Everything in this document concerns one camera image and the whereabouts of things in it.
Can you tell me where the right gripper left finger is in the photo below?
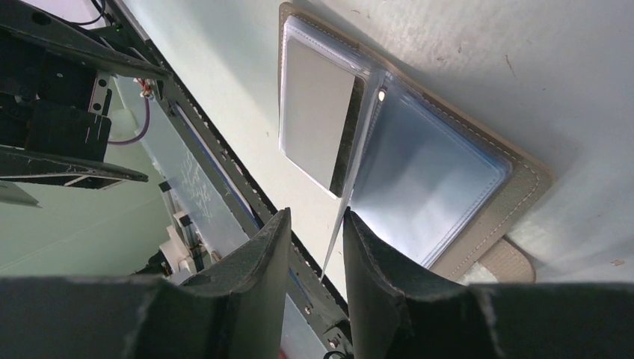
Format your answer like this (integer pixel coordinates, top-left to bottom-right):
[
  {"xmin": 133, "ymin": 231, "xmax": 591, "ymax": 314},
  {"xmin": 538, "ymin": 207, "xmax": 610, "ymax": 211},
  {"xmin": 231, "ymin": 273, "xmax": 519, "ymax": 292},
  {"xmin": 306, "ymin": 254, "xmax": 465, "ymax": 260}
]
[{"xmin": 1, "ymin": 208, "xmax": 292, "ymax": 358}]

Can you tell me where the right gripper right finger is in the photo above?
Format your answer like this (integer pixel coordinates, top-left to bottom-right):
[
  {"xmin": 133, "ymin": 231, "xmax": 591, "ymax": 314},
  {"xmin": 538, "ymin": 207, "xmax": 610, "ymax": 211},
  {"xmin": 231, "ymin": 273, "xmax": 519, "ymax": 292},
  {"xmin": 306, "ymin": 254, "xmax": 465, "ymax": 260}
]
[{"xmin": 343, "ymin": 210, "xmax": 633, "ymax": 358}]

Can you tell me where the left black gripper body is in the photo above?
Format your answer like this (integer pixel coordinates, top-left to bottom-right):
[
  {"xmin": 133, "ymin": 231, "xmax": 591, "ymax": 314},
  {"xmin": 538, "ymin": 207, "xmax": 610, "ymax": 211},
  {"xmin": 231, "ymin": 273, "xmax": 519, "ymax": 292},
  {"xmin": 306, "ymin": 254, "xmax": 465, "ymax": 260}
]
[{"xmin": 1, "ymin": 31, "xmax": 111, "ymax": 162}]

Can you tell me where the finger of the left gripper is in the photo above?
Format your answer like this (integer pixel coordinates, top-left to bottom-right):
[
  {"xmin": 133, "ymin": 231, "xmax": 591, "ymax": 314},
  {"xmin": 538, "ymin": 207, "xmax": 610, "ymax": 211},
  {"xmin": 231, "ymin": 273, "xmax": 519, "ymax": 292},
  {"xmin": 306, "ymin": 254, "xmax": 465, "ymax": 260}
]
[
  {"xmin": 1, "ymin": 146, "xmax": 149, "ymax": 189},
  {"xmin": 1, "ymin": 1, "xmax": 170, "ymax": 80}
]

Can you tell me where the grey card holder wallet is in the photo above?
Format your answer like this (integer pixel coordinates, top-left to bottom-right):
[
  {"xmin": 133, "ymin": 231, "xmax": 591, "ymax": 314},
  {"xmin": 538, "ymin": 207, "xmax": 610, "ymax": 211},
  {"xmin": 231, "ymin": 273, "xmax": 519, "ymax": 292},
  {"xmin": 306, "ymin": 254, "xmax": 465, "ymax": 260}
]
[{"xmin": 278, "ymin": 2, "xmax": 553, "ymax": 282}]

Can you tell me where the grey striped credit card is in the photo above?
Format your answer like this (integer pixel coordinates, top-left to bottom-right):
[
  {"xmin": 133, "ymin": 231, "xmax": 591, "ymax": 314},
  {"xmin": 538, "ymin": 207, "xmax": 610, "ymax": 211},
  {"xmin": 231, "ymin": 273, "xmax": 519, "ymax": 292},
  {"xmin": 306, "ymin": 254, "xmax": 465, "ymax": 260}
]
[{"xmin": 280, "ymin": 39, "xmax": 366, "ymax": 197}]

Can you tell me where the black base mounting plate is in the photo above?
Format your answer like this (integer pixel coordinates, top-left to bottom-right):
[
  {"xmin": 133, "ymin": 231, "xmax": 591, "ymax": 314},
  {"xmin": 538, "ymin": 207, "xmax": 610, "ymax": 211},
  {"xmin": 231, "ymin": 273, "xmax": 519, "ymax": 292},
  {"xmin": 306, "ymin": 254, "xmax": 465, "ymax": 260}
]
[{"xmin": 111, "ymin": 1, "xmax": 354, "ymax": 358}]

